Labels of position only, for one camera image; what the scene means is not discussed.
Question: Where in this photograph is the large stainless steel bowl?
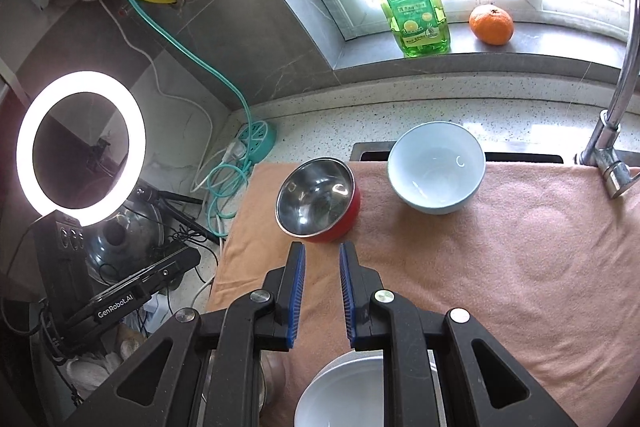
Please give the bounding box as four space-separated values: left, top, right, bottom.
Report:
195 350 285 427

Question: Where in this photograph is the plain white plate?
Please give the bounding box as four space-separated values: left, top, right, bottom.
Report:
293 348 442 427

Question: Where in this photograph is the light blue ceramic bowl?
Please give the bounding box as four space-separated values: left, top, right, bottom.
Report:
387 121 486 216

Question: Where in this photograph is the red steel bowl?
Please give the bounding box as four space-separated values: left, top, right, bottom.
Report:
274 157 361 243

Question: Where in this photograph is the chrome kitchen faucet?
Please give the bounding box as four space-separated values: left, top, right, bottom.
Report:
577 0 639 199

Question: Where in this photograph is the peach towel mat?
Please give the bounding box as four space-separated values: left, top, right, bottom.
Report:
206 162 639 426

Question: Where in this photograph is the black tripod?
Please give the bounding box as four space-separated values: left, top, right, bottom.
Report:
129 183 220 245

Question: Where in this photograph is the teal power strip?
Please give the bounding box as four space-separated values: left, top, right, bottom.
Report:
238 120 277 165

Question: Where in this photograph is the orange tangerine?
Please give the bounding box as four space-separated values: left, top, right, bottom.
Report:
469 4 514 46

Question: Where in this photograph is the teal hose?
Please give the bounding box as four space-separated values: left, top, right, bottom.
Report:
112 0 256 238

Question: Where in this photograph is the ring light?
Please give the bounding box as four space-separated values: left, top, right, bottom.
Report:
15 72 146 227

